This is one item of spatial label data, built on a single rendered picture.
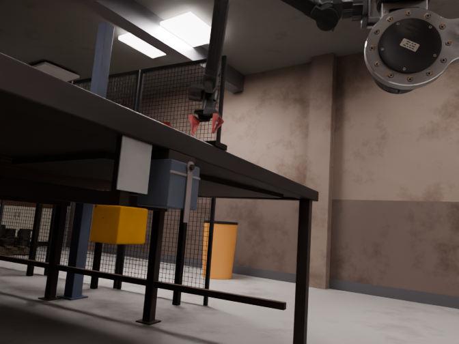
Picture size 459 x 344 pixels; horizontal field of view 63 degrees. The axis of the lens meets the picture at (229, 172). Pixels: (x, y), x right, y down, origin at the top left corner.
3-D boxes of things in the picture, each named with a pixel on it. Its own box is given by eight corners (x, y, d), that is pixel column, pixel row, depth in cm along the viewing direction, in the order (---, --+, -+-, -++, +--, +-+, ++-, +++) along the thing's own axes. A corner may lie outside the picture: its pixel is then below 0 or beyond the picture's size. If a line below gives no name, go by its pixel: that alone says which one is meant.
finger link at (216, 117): (213, 129, 152) (218, 108, 155) (198, 130, 155) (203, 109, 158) (220, 136, 158) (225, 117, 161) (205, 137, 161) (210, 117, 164)
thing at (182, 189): (200, 223, 103) (205, 158, 106) (169, 221, 91) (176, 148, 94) (167, 221, 109) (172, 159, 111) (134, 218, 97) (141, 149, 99)
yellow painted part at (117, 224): (145, 244, 85) (156, 142, 89) (116, 244, 77) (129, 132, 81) (119, 241, 89) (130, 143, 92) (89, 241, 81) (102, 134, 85)
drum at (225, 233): (241, 278, 497) (244, 222, 508) (219, 280, 460) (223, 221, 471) (214, 274, 525) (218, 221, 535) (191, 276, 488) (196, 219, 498)
